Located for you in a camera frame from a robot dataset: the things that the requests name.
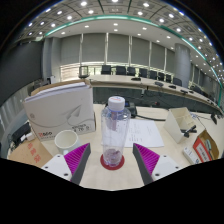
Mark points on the open brown red-sided box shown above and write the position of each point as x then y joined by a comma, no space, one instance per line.
200,148

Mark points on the large white printed carton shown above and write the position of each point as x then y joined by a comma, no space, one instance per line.
60,110

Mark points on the white ceramic mug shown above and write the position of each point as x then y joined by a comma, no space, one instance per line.
65,141

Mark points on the black desk microphone units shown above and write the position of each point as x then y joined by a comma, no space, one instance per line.
158,83

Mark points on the black power adapter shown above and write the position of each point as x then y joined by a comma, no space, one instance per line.
20,132

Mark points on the open white cardboard box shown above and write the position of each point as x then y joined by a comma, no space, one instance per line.
173,121

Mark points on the flat round red coaster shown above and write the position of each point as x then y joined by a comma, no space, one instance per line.
104,164

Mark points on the row of black office chairs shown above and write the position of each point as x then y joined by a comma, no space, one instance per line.
120,70

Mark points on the white printed paper sheet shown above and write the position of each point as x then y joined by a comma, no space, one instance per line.
145,133

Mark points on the round ceiling lights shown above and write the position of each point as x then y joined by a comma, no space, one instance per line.
115,0

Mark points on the clear plastic water bottle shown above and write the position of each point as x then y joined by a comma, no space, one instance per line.
115,133

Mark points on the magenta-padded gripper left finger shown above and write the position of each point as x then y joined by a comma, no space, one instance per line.
78,158

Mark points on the long curved conference desk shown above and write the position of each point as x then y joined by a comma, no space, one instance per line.
113,79

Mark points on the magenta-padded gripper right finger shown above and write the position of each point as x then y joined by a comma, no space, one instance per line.
146,159

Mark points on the flat brown cardboard sheet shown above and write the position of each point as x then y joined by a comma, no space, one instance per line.
28,153

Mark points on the black marker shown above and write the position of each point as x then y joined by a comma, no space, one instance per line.
189,130

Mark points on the small white remote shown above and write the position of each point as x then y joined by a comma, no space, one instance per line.
191,155

